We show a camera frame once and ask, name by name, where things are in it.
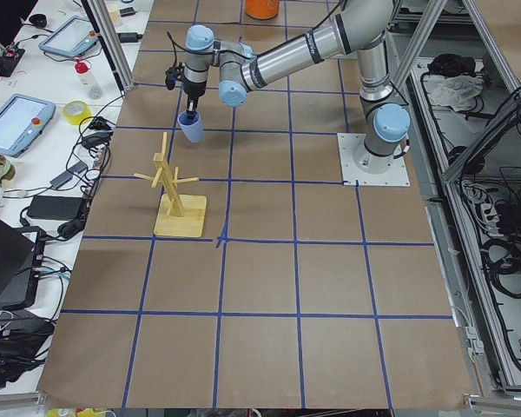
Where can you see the blue teach pendant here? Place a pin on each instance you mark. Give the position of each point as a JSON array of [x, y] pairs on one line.
[[22, 121], [74, 38]]

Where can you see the blue teach pendant far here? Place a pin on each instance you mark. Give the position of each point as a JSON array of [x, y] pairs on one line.
[[74, 38]]

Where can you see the yellow tape roll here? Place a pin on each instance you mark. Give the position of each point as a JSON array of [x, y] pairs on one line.
[[76, 112]]

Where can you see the blue teach pendant near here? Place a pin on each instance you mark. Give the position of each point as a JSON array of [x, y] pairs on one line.
[[22, 121]]

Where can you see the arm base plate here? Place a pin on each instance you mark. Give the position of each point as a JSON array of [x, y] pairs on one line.
[[360, 168]]

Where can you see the white cloth rag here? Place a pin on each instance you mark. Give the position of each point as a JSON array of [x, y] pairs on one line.
[[458, 93]]

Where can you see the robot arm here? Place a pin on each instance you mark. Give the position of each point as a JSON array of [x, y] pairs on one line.
[[357, 29]]

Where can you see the black laptop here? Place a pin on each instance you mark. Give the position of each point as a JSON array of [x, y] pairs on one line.
[[21, 253]]

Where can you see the wooden mug tree stand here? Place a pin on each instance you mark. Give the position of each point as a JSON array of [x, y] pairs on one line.
[[178, 215]]

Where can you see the black power adapter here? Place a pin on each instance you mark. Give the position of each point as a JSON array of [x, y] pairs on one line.
[[50, 207]]

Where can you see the red capped squeeze bottle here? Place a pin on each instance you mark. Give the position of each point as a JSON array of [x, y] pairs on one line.
[[89, 82]]

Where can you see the aluminium frame post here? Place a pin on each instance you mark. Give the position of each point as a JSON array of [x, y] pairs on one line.
[[98, 15]]

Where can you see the light blue plastic cup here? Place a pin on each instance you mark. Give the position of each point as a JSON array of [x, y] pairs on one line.
[[192, 129]]

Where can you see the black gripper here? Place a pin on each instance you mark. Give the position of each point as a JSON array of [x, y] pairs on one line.
[[194, 89]]

